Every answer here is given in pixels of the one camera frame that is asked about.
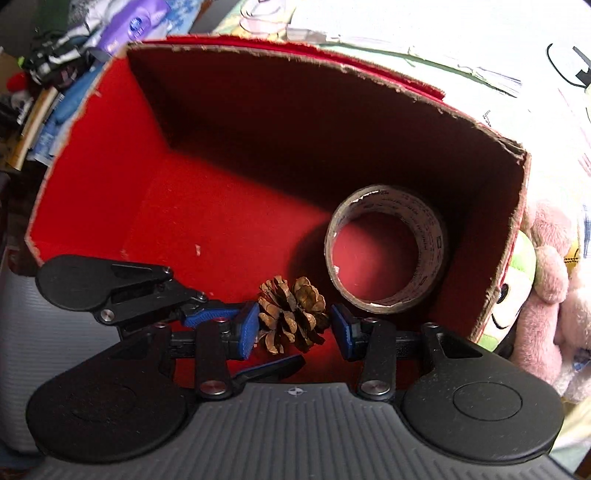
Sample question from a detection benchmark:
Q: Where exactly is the brown pine cone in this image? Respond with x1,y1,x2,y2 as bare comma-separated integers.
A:
256,275,329,355

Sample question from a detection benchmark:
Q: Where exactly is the green face plush toy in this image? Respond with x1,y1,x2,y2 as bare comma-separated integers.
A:
478,232,536,351

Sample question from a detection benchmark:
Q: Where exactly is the red cardboard box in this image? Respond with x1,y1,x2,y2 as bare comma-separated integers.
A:
27,36,530,339

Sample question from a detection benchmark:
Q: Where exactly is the pink plush toy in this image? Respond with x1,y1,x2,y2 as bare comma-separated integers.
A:
510,204,590,404

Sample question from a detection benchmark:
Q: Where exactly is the pile of clothes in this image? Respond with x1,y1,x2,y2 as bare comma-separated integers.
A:
18,0,127,86

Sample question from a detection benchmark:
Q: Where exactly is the purple tissue pack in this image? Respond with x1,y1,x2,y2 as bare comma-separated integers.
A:
96,0,169,55

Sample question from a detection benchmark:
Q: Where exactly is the stack of printed papers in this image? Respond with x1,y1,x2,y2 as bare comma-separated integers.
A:
287,18,522,98

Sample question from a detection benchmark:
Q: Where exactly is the cartoon print bed sheet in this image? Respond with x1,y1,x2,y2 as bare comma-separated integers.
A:
213,0,327,44

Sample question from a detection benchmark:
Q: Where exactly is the black plug with cable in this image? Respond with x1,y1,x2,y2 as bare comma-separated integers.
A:
546,41,590,89

